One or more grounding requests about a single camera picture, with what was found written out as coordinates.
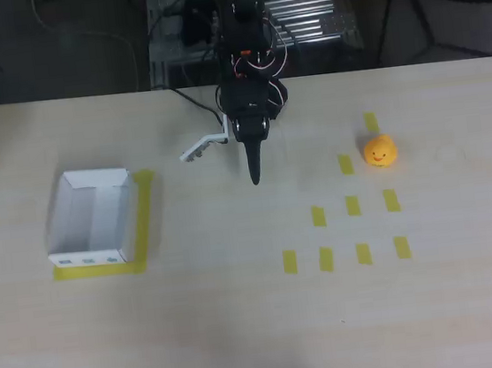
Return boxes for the yellow rubber duck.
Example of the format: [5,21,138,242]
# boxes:
[360,131,400,171]

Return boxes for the white cardboard box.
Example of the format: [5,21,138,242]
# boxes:
[38,163,141,273]

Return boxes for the yellow-green tape strip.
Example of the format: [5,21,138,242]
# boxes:
[355,242,374,267]
[310,205,328,229]
[363,110,381,134]
[281,250,299,276]
[337,153,356,176]
[382,188,402,214]
[344,194,361,218]
[392,235,413,261]
[317,245,336,273]

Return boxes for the aluminium profile stack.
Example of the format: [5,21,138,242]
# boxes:
[262,0,341,45]

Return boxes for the red white servo wires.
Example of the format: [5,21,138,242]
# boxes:
[225,10,296,122]

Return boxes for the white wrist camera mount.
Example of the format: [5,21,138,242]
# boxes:
[175,114,231,164]

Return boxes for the black camera cable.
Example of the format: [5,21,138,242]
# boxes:
[171,82,226,126]

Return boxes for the pale floor cable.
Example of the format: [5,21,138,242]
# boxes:
[31,0,143,102]

